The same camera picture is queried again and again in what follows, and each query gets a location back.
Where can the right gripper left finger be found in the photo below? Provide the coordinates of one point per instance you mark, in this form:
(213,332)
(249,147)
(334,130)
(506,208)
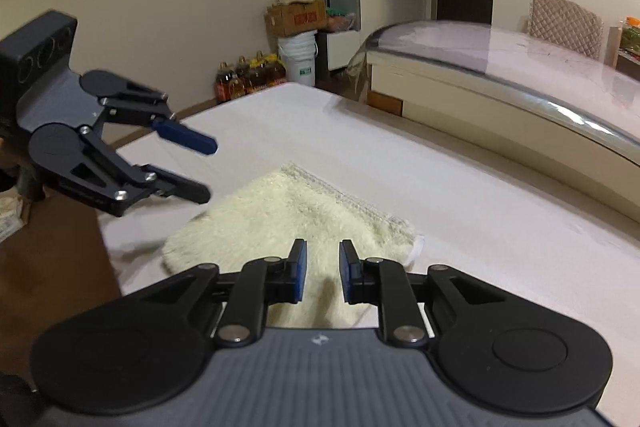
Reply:
(249,293)

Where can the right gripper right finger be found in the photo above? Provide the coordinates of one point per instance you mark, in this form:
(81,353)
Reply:
(394,292)

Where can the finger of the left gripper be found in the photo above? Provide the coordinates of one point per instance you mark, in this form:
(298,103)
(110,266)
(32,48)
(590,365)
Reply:
(185,189)
(177,133)

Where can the cream terry towel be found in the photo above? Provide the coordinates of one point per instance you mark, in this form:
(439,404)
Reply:
(264,218)

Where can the cooking oil bottles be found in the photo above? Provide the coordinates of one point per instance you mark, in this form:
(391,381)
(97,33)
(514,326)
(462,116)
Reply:
(245,77)

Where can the white plastic bucket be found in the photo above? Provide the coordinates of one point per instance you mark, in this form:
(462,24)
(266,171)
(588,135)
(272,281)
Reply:
(299,54)

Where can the cardboard box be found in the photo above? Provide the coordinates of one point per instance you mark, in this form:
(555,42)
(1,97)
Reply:
(293,19)

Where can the glass-topped beige table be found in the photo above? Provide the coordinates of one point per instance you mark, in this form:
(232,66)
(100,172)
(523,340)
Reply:
(549,109)

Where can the quilted beige chair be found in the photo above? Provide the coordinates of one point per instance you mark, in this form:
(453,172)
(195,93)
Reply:
(566,24)

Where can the wooden shelf rack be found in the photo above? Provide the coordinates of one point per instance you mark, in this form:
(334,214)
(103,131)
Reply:
(622,49)

